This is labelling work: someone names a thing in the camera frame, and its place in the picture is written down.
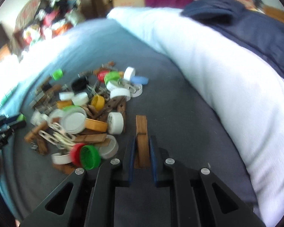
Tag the brown wooden clothespin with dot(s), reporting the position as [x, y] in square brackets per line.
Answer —
[142, 158]

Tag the red bottle cap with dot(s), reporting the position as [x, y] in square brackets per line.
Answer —
[75, 154]

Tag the clear plastic lid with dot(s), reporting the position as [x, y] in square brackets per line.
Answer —
[73, 120]

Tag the navy blue blanket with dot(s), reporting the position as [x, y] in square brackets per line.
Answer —
[259, 33]

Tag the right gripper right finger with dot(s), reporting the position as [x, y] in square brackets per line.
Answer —
[198, 197]

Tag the white duvet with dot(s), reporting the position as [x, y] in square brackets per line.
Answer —
[246, 92]

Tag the black bottle cap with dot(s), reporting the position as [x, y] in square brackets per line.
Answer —
[79, 84]

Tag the orange bottle cap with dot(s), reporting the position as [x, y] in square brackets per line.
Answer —
[96, 125]

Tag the white printed bottle cap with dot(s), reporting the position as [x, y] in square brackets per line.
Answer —
[115, 123]

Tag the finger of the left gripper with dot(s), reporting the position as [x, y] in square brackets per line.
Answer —
[0, 139]
[13, 123]

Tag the small green bottle cap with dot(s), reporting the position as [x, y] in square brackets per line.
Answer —
[57, 74]

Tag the cluttered chair pile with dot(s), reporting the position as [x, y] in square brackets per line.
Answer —
[45, 19]

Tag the light blue bottle cap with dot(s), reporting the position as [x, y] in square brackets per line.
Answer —
[139, 80]

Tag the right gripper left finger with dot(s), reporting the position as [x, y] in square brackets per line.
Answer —
[86, 197]

